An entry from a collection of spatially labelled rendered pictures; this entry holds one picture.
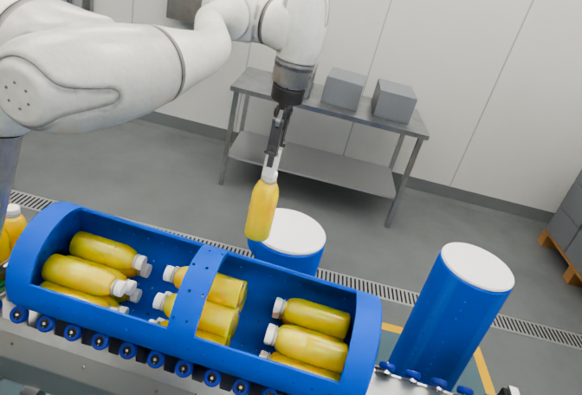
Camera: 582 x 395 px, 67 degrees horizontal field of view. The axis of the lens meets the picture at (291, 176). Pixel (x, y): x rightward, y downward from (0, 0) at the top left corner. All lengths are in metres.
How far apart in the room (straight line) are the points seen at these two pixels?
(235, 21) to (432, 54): 3.47
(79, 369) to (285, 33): 0.98
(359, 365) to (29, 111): 0.83
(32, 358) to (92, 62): 1.04
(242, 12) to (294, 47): 0.13
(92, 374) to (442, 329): 1.23
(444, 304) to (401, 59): 2.88
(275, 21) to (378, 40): 3.31
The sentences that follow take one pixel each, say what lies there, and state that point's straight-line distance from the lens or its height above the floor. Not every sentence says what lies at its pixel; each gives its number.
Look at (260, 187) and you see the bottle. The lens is 1.10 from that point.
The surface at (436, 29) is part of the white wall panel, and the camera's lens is 4.30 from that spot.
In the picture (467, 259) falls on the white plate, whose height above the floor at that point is 1.04.
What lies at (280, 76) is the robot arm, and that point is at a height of 1.68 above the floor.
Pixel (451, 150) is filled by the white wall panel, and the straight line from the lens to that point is 4.65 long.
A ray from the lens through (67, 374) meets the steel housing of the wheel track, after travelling 1.37.
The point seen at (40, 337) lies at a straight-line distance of 1.36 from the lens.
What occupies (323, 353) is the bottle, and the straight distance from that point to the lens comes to 1.10.
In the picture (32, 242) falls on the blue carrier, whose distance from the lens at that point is 1.20.
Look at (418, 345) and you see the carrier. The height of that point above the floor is 0.65.
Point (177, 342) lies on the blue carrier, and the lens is 1.10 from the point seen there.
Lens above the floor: 1.93
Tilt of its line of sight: 27 degrees down
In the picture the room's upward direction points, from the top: 14 degrees clockwise
